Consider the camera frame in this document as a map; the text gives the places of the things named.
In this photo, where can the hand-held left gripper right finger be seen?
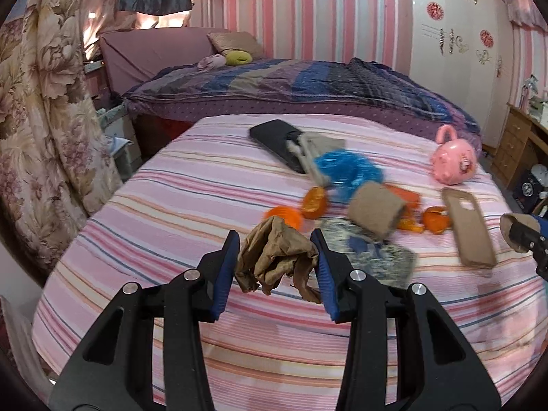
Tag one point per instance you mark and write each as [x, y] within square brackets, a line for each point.
[325, 274]

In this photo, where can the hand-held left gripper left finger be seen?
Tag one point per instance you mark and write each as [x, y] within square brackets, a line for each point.
[224, 274]

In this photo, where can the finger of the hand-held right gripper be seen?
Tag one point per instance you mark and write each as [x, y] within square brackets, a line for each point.
[526, 237]

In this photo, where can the brown paper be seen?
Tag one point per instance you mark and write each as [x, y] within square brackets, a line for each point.
[274, 252]

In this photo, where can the orange snack wrapper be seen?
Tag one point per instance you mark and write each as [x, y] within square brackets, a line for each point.
[404, 195]

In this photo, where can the black box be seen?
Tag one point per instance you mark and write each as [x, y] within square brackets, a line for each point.
[524, 187]

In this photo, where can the brown phone case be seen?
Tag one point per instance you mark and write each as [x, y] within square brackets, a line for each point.
[471, 231]

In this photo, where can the white appliance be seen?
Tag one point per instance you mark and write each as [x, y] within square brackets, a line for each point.
[540, 176]

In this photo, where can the cardboard tube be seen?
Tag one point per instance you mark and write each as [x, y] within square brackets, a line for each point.
[372, 207]

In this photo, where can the wooden desk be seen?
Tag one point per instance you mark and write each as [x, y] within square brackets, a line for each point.
[513, 137]

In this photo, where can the pink toy cup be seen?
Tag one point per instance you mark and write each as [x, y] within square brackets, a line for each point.
[454, 162]

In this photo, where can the blue plastic bag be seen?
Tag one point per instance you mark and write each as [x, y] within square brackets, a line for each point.
[342, 169]

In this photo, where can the desk lamp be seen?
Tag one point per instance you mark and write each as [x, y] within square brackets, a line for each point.
[530, 85]

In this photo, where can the white bedside cabinet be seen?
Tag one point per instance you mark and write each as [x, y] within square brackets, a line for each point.
[124, 154]

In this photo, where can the white wardrobe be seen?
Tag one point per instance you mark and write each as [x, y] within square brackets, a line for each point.
[454, 85]

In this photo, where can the purple bed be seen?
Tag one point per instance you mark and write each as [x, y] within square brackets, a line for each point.
[265, 107]

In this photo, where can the plaid blanket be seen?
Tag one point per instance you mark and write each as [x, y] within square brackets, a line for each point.
[299, 81]

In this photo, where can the pink cloth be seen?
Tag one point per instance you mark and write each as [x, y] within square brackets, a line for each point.
[210, 62]

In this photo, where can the green pillow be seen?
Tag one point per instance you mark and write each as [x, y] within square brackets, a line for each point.
[239, 58]

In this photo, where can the brown pillow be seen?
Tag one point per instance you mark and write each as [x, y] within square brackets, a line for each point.
[235, 43]

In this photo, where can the pink curtain valance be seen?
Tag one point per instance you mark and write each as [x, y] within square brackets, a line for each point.
[526, 4]

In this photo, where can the floral curtain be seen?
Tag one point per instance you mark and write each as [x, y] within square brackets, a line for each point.
[43, 94]

